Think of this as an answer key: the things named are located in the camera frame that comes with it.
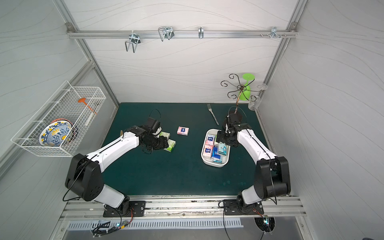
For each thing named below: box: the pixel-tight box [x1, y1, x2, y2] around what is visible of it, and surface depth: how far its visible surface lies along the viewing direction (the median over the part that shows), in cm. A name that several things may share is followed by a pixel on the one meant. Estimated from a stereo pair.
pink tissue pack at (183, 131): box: [176, 126, 190, 136], surface depth 103 cm
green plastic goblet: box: [239, 73, 255, 101], surface depth 90 cm
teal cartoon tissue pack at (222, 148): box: [218, 141, 228, 156], surface depth 88 cm
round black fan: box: [254, 216, 276, 233], surface depth 73 cm
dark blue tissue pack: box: [211, 145, 221, 160], surface depth 88 cm
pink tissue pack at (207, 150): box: [202, 144, 214, 158], surface depth 90 cm
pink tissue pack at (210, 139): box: [205, 134, 215, 146], surface depth 95 cm
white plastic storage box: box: [200, 129, 231, 168], surface depth 90 cm
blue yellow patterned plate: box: [39, 120, 72, 147], surface depth 63 cm
